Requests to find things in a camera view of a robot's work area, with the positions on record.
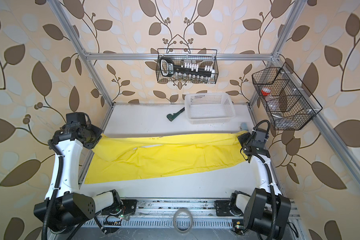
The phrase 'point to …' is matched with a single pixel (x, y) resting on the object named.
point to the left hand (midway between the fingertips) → (100, 132)
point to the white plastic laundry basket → (209, 108)
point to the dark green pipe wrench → (171, 117)
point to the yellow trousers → (118, 157)
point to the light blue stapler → (244, 125)
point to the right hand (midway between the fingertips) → (242, 137)
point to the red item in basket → (265, 91)
